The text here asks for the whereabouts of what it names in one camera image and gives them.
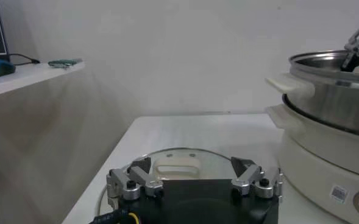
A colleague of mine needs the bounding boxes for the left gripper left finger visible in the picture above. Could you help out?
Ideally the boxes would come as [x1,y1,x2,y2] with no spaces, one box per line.
[105,156,165,211]

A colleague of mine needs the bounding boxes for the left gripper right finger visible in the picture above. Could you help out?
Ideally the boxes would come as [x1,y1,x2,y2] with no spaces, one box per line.
[230,156,284,203]

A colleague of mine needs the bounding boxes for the round glass pot lid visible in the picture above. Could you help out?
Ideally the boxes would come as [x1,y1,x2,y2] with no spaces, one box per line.
[97,147,238,217]

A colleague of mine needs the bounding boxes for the white electric cooker pot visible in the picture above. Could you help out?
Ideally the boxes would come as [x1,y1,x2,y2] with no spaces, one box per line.
[266,103,359,224]

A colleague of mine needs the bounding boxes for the white side table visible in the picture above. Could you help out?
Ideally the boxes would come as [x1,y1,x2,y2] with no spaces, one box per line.
[0,60,86,100]

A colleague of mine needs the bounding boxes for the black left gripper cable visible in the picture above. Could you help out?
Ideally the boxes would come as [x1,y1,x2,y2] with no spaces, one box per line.
[89,208,141,224]

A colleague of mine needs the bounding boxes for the green handled scraper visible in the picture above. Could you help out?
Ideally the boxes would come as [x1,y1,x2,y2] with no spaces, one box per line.
[48,58,84,69]

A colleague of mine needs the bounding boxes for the black desk cable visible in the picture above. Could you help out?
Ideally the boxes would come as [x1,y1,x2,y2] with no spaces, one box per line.
[8,53,41,66]

